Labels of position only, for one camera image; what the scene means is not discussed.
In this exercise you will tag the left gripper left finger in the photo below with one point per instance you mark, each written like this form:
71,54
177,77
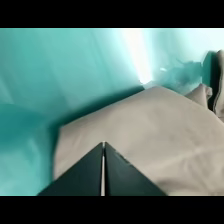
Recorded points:
83,176

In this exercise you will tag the beige T-shirt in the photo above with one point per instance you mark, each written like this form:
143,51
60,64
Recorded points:
160,133

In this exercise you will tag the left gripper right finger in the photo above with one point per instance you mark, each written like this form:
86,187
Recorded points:
126,178

